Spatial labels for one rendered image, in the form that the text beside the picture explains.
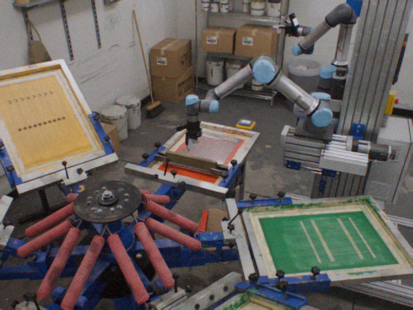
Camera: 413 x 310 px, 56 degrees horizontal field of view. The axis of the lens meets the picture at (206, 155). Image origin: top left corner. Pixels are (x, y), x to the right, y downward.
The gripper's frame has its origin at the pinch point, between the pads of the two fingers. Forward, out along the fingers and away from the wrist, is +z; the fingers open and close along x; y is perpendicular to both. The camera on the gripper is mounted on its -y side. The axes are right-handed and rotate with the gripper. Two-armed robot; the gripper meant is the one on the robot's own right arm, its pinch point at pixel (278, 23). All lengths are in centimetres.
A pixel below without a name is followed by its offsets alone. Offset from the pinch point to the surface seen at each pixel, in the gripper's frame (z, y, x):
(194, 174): -30, 56, -125
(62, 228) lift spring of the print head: -52, 15, -216
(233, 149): -26, 61, -84
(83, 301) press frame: -77, 33, -226
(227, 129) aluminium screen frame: -6, 60, -69
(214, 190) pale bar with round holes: -59, 46, -135
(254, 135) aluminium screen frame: -27, 61, -62
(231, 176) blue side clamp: -54, 52, -115
